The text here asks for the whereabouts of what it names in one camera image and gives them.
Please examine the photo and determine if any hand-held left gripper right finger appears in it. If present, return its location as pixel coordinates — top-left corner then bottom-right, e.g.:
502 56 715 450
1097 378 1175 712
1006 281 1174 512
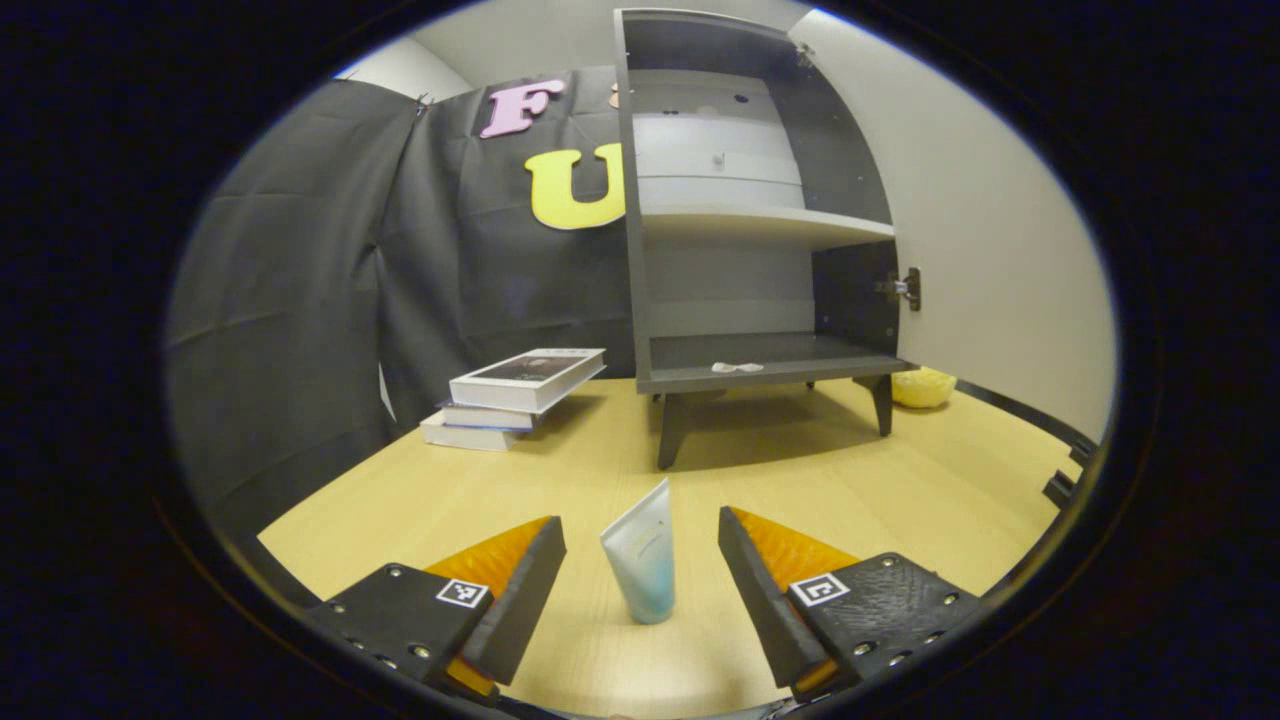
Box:
718 506 986 701

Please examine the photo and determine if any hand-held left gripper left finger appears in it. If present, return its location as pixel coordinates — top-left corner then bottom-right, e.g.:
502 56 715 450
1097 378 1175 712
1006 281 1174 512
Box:
305 516 568 698

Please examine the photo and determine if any blue and white tube bottle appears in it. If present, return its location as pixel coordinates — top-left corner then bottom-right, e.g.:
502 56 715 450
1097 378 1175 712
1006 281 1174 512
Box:
600 477 676 626

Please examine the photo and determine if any dark grey cabinet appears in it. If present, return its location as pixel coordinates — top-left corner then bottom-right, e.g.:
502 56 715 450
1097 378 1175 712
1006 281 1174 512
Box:
613 8 916 471

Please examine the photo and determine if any white cabinet door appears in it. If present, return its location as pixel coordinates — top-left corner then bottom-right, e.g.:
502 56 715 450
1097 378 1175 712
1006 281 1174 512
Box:
790 8 1118 441

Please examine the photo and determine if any blue-spined book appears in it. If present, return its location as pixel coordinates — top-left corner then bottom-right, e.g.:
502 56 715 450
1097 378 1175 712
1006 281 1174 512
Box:
440 400 546 432

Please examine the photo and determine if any white book with portrait cover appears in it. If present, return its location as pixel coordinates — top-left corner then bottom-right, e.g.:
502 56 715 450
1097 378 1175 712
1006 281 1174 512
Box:
449 348 607 414

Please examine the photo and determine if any yellow sponge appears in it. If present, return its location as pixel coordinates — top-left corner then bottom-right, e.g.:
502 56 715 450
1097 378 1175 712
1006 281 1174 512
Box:
892 367 958 409

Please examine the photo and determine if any black backdrop cloth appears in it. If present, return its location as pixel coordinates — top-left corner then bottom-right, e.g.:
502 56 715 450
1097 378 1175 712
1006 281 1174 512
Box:
165 65 641 541

